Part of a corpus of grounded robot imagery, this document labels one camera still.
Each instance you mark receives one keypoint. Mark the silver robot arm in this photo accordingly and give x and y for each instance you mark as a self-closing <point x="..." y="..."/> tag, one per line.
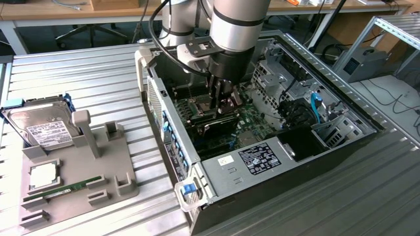
<point x="232" y="29"/>

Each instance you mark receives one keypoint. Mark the silver disk bay cage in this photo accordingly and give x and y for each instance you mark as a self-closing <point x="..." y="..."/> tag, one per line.
<point x="282" y="81"/>

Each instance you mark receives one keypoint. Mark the hard disk with blue frame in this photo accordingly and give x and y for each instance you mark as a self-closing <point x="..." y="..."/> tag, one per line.
<point x="39" y="123"/>

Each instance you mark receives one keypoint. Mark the wooden desk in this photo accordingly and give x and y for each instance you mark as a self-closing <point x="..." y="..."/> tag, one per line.
<point x="50" y="12"/>

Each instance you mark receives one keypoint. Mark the green graphics card black shroud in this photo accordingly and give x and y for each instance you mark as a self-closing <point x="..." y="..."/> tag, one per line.
<point x="218" y="126"/>

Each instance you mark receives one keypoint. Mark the black office chair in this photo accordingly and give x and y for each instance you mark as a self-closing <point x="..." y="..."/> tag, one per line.
<point x="290" y="17"/>
<point x="92" y="28"/>

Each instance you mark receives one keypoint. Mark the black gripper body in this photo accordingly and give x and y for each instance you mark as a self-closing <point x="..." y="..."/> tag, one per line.
<point x="230" y="66"/>

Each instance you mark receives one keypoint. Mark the silver power supply with label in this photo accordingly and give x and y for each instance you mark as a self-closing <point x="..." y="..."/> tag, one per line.
<point x="226" y="177"/>

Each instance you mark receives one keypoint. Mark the thin metal locking lever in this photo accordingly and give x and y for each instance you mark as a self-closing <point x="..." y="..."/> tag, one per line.
<point x="190" y="89"/>

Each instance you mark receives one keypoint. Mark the aluminium profile frame table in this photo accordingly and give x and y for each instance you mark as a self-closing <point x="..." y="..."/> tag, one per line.
<point x="394" y="27"/>

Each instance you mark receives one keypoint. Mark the orange white small box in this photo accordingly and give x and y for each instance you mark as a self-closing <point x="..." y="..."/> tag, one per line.
<point x="296" y="3"/>

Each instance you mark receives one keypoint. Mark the black tripod pole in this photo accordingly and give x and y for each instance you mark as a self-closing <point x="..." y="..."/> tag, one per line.
<point x="335" y="13"/>

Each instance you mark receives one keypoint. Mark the open black PC case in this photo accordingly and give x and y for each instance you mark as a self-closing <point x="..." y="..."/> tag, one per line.
<point x="295" y="186"/>

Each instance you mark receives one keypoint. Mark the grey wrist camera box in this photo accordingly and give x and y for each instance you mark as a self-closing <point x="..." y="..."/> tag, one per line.
<point x="188" y="57"/>

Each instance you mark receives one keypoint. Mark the green RAM stick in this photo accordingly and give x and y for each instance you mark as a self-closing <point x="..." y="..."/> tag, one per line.
<point x="79" y="185"/>

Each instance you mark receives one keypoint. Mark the grey parts rack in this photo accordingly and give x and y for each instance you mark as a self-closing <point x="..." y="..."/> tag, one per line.
<point x="82" y="172"/>

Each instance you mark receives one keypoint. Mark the blue case latch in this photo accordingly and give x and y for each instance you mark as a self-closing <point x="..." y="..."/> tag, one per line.
<point x="188" y="189"/>

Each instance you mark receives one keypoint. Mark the green motherboard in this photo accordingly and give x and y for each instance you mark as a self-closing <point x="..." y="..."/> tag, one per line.
<point x="252" y="120"/>

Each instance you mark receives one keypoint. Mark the brown cardboard box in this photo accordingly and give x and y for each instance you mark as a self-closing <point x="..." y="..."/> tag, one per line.
<point x="115" y="5"/>

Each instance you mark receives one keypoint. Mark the silver CPU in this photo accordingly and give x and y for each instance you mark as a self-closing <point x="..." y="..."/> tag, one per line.
<point x="43" y="175"/>

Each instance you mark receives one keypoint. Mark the CPU socket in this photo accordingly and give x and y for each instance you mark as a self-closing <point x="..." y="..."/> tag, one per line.
<point x="200" y="106"/>

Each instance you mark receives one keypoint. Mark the silver chipset heatsink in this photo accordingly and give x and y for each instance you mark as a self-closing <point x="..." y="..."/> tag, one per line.
<point x="247" y="138"/>

